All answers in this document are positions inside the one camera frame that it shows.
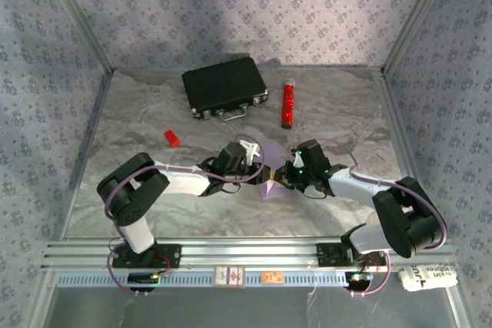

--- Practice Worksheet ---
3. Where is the right black controller board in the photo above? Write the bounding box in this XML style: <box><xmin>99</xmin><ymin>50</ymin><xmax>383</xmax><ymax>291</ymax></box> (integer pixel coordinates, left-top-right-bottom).
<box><xmin>344</xmin><ymin>271</ymin><xmax>373</xmax><ymax>291</ymax></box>

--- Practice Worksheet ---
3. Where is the white card with red print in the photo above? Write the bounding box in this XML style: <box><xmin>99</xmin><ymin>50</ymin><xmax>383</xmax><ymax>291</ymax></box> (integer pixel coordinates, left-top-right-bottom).
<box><xmin>213</xmin><ymin>265</ymin><xmax>247</xmax><ymax>290</ymax></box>

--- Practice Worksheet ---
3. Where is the gripper thin black wire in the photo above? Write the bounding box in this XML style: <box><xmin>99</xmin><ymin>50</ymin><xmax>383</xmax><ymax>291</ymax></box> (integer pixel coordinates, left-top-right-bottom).
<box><xmin>214</xmin><ymin>184</ymin><xmax>243</xmax><ymax>196</ymax></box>
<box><xmin>305</xmin><ymin>185</ymin><xmax>328</xmax><ymax>200</ymax></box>

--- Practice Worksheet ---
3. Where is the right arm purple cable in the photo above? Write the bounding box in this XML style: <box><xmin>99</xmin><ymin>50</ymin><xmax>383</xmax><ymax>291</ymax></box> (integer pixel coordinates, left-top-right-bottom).
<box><xmin>314</xmin><ymin>136</ymin><xmax>449</xmax><ymax>298</ymax></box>

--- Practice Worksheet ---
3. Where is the left black controller board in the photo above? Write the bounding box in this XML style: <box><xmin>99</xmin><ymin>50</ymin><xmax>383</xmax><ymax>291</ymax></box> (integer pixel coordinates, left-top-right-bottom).
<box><xmin>128</xmin><ymin>272</ymin><xmax>161</xmax><ymax>293</ymax></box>

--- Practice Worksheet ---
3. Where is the aluminium mounting rail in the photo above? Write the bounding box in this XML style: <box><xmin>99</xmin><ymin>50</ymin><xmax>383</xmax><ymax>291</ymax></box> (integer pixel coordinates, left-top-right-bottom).
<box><xmin>42</xmin><ymin>238</ymin><xmax>455</xmax><ymax>270</ymax></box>

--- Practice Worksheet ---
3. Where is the right gripper thin black wire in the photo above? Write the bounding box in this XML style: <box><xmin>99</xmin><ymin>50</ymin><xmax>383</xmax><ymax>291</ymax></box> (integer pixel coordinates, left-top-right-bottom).
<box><xmin>305</xmin><ymin>185</ymin><xmax>328</xmax><ymax>200</ymax></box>

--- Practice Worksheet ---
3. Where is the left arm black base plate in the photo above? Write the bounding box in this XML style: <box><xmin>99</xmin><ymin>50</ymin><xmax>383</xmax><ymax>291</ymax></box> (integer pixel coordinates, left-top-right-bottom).
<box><xmin>111</xmin><ymin>244</ymin><xmax>182</xmax><ymax>270</ymax></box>

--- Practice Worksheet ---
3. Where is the left gripper thin black wire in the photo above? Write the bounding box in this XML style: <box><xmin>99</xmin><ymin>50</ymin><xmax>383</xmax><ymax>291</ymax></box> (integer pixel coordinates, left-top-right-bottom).
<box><xmin>214</xmin><ymin>184</ymin><xmax>243</xmax><ymax>196</ymax></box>

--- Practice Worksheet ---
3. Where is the purple square paper sheet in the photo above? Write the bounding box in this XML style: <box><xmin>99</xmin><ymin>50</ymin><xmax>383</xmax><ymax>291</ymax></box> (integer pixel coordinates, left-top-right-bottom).
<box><xmin>259</xmin><ymin>142</ymin><xmax>288</xmax><ymax>203</ymax></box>

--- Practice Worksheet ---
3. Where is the floral patterned backdrop cloth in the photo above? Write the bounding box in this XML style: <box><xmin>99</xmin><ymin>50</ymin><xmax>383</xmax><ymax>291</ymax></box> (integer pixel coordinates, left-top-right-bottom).
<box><xmin>0</xmin><ymin>0</ymin><xmax>492</xmax><ymax>328</ymax></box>

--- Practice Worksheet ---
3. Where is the aluminium frame post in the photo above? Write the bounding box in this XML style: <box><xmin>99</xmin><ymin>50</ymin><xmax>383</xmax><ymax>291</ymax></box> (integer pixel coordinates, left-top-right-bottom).
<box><xmin>380</xmin><ymin>0</ymin><xmax>458</xmax><ymax>78</ymax></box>
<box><xmin>38</xmin><ymin>0</ymin><xmax>116</xmax><ymax>74</ymax></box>

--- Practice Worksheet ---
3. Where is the grey metal panel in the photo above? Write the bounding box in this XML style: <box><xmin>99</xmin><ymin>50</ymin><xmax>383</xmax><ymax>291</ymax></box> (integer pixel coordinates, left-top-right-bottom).
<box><xmin>45</xmin><ymin>287</ymin><xmax>468</xmax><ymax>328</ymax></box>

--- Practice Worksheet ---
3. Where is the red rectangular block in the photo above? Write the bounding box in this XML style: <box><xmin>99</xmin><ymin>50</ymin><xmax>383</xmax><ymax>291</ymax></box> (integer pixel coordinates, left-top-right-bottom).
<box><xmin>164</xmin><ymin>129</ymin><xmax>181</xmax><ymax>149</ymax></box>

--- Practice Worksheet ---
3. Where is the black controller board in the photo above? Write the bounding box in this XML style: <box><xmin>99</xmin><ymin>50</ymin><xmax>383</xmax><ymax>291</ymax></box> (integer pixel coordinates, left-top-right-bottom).
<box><xmin>128</xmin><ymin>272</ymin><xmax>161</xmax><ymax>293</ymax></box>
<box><xmin>344</xmin><ymin>271</ymin><xmax>373</xmax><ymax>291</ymax></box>

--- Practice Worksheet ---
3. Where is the marble patterned table cover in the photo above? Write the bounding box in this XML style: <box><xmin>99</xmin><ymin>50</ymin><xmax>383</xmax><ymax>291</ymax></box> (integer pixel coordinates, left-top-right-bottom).
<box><xmin>63</xmin><ymin>66</ymin><xmax>435</xmax><ymax>239</ymax></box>

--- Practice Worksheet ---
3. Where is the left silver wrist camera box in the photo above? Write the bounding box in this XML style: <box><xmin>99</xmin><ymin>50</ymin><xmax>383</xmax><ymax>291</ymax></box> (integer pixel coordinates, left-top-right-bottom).
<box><xmin>240</xmin><ymin>141</ymin><xmax>263</xmax><ymax>164</ymax></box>

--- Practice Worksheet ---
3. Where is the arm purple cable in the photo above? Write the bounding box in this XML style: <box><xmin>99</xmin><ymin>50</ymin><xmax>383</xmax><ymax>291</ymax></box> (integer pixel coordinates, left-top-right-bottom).
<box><xmin>314</xmin><ymin>136</ymin><xmax>449</xmax><ymax>298</ymax></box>
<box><xmin>104</xmin><ymin>134</ymin><xmax>266</xmax><ymax>298</ymax></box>

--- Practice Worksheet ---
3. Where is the aluminium table edge rail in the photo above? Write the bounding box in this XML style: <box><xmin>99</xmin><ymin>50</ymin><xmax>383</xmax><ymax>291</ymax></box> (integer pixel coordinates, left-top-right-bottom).
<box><xmin>377</xmin><ymin>72</ymin><xmax>437</xmax><ymax>239</ymax></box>
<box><xmin>57</xmin><ymin>70</ymin><xmax>115</xmax><ymax>240</ymax></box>

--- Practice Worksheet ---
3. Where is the black briefcase with metal handle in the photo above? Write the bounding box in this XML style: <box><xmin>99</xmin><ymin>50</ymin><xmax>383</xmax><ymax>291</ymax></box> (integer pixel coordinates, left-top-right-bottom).
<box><xmin>181</xmin><ymin>56</ymin><xmax>269</xmax><ymax>123</ymax></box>

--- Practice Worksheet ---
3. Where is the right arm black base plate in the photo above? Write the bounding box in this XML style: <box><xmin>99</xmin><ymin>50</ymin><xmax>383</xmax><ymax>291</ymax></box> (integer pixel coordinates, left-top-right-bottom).
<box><xmin>316</xmin><ymin>242</ymin><xmax>387</xmax><ymax>267</ymax></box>

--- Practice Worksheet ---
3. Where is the grey slotted cable duct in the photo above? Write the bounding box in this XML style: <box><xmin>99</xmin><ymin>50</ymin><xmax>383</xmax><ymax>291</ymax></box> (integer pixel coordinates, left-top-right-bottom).
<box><xmin>55</xmin><ymin>270</ymin><xmax>347</xmax><ymax>289</ymax></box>

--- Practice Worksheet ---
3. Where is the red glitter tube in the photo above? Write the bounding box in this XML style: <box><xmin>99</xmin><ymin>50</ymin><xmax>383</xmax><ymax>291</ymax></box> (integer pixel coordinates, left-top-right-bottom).
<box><xmin>281</xmin><ymin>78</ymin><xmax>295</xmax><ymax>131</ymax></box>

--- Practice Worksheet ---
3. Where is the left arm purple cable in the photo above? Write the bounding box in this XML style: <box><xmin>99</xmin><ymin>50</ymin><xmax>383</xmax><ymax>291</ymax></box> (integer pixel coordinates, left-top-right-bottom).
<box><xmin>104</xmin><ymin>134</ymin><xmax>266</xmax><ymax>298</ymax></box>

